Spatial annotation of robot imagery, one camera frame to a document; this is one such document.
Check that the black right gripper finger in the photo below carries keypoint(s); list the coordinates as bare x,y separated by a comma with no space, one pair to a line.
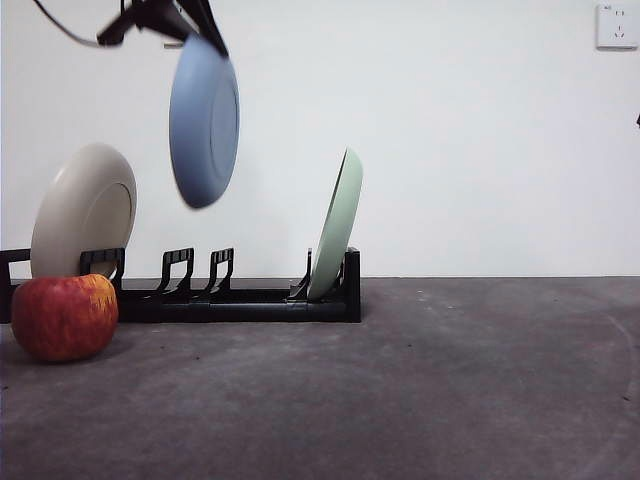
210,25

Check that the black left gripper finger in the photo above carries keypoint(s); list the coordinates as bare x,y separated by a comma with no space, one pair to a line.
150,17

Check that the blue plate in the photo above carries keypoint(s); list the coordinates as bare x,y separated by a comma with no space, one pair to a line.
200,125

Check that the red apple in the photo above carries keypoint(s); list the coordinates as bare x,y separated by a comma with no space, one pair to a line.
65,320

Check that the beige plate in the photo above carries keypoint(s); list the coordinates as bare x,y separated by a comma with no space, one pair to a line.
80,210

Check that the pale green plate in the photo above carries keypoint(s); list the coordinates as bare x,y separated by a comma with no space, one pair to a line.
337,225

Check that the black plate rack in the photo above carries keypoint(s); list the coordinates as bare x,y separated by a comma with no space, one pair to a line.
250,306

